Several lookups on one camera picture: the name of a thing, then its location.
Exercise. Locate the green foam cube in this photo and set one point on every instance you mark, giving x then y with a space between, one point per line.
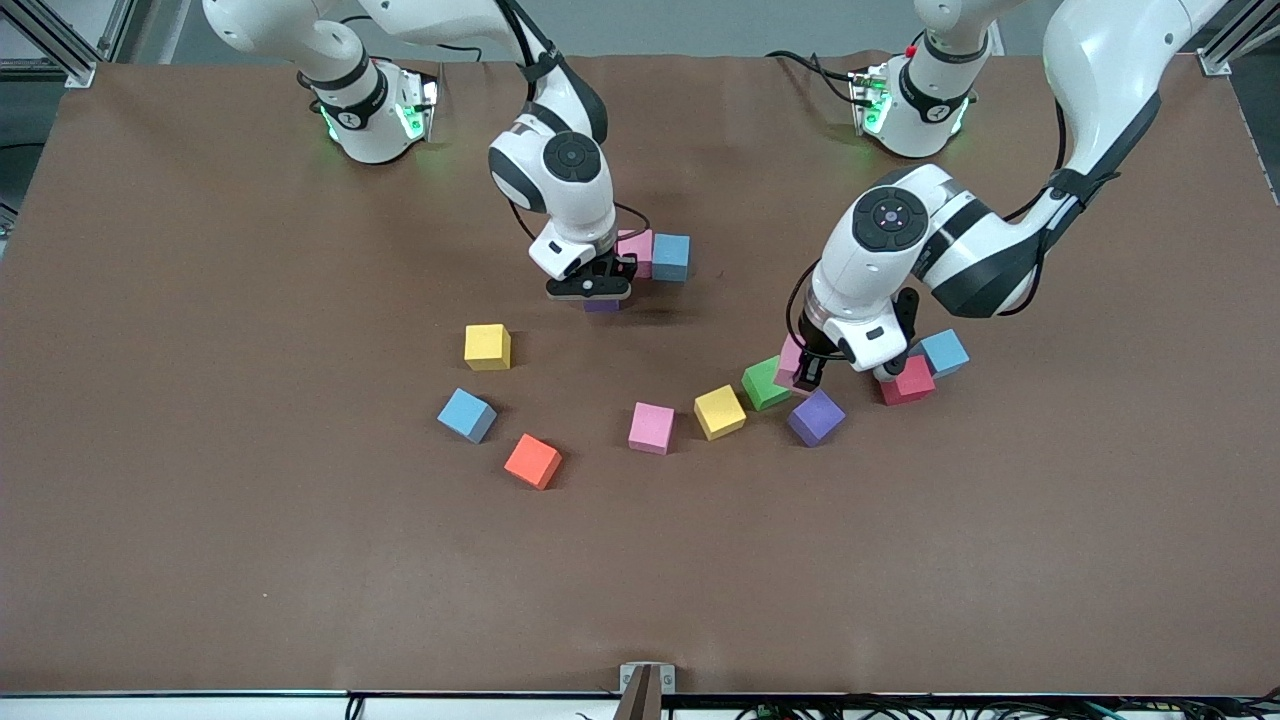
762 388

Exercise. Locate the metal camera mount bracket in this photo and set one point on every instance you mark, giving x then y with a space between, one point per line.
645 690

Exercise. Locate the blue foam cube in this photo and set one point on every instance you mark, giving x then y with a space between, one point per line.
466 415
947 353
671 257

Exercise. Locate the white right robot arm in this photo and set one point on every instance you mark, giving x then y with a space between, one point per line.
570 190

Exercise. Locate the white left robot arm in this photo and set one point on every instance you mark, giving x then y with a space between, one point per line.
1000 260

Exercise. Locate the brown table mat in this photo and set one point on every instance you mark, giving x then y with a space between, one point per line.
300 560

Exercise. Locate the yellow foam cube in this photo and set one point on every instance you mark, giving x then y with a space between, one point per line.
720 411
487 346

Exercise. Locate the aluminium frame post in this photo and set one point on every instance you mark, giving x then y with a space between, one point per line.
60 50
1225 50

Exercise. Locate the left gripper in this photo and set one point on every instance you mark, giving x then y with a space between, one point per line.
812 362

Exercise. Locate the orange foam cube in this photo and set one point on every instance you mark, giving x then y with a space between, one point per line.
533 461

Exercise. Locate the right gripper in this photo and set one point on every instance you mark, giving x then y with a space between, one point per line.
612 268

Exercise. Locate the purple foam cube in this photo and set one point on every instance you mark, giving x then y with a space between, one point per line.
602 306
816 418

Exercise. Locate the red foam cube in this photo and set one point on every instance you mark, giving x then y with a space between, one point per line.
912 385

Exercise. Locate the pink foam cube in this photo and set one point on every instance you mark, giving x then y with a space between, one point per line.
651 428
790 362
640 248

